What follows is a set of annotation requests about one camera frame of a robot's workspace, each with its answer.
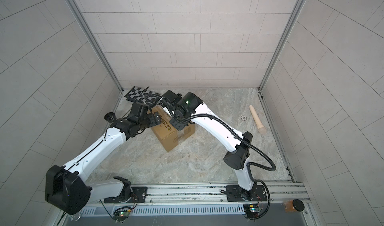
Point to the brown cardboard express box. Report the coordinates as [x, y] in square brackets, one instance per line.
[168, 136]

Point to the glass jar black lid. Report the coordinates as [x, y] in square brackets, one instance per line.
[110, 117]

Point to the left corner aluminium post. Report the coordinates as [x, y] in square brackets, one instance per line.
[92, 40]

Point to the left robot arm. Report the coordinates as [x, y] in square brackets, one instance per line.
[66, 186]

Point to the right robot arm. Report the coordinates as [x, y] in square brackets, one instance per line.
[191, 109]

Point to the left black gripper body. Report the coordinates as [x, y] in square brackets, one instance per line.
[147, 122]

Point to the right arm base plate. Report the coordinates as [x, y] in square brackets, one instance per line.
[238, 194]

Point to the brown jar black lid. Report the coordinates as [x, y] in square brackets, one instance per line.
[295, 205]

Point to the black white chessboard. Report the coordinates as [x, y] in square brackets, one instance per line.
[136, 94]

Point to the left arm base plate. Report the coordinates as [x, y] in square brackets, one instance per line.
[129, 195]

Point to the green circuit board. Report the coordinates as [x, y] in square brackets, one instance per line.
[121, 214]
[251, 211]

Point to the aluminium front rail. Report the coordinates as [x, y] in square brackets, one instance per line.
[195, 199]

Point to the wooden rolling pin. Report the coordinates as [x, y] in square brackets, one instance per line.
[260, 127]

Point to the right corner aluminium post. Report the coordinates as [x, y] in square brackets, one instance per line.
[287, 30]

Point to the right green circuit board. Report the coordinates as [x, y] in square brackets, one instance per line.
[251, 211]

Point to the corner aluminium post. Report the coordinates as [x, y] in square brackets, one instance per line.
[92, 40]
[287, 30]

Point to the left green circuit board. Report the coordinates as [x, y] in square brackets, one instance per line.
[121, 214]

